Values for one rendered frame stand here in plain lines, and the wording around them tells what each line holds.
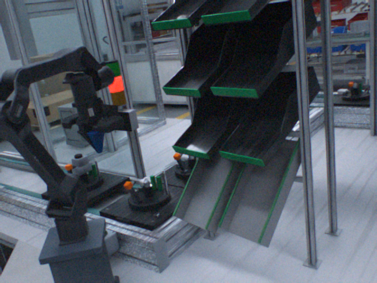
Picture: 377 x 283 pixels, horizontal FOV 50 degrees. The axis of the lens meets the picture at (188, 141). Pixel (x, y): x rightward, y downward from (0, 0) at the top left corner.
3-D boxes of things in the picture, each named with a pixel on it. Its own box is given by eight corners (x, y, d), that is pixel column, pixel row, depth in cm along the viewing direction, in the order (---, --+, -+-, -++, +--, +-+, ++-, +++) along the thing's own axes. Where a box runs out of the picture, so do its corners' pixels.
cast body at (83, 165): (79, 176, 148) (74, 158, 146) (72, 174, 151) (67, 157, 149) (96, 167, 155) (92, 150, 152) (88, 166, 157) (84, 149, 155)
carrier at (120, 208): (154, 232, 117) (146, 194, 113) (100, 216, 132) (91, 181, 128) (201, 196, 135) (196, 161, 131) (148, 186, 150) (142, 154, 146)
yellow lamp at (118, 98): (119, 106, 141) (116, 92, 139) (110, 105, 144) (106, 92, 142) (129, 102, 144) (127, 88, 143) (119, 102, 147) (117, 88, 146)
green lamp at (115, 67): (113, 78, 138) (110, 63, 136) (104, 78, 141) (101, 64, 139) (124, 74, 141) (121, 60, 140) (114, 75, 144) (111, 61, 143)
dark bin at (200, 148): (210, 160, 100) (197, 139, 96) (175, 152, 109) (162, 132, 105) (267, 89, 112) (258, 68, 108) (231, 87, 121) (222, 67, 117)
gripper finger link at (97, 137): (93, 133, 101) (111, 125, 105) (84, 132, 103) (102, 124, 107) (100, 158, 103) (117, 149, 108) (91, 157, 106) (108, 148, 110)
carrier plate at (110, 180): (82, 210, 138) (80, 204, 138) (41, 198, 153) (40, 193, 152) (130, 181, 156) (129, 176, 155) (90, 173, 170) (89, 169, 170)
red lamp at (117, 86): (116, 92, 139) (113, 78, 138) (106, 92, 142) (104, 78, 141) (127, 88, 143) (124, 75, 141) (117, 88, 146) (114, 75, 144)
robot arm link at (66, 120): (100, 101, 94) (119, 93, 99) (53, 99, 106) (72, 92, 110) (108, 133, 97) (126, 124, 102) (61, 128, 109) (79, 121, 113)
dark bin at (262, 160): (265, 168, 91) (253, 144, 87) (221, 158, 100) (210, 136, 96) (321, 89, 103) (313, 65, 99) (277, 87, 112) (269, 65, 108)
